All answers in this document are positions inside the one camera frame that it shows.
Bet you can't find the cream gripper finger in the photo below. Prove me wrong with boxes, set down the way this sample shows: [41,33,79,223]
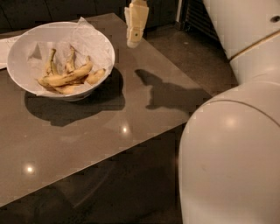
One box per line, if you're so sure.
[124,0,149,48]

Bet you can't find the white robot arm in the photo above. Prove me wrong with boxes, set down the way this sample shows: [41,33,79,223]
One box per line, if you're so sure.
[178,0,280,224]

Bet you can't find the yellow banana right side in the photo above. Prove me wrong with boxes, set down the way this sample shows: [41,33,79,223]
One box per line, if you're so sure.
[86,68,106,85]

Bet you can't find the upright yellow banana middle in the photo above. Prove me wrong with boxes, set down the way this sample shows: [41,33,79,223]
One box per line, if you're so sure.
[65,46,75,74]

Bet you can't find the upright yellow banana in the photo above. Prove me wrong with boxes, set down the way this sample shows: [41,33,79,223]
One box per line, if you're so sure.
[45,48,59,76]
[65,46,75,74]

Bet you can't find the white bowl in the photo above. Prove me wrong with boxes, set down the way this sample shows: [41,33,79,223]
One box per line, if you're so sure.
[7,22,111,102]

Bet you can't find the yellow banana at bottom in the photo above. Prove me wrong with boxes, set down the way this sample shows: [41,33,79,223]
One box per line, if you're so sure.
[38,78,86,95]

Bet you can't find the upright yellow banana left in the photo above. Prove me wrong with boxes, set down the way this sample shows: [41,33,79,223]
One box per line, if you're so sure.
[45,48,59,76]

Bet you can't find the dark slatted appliance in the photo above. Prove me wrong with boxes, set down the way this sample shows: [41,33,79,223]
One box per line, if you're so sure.
[180,0,219,40]

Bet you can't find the dark cabinet fronts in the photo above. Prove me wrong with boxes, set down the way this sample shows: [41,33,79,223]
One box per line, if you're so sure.
[0,0,179,33]

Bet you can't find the white paper on table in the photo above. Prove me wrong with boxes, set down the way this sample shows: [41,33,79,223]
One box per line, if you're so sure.
[0,36,20,69]

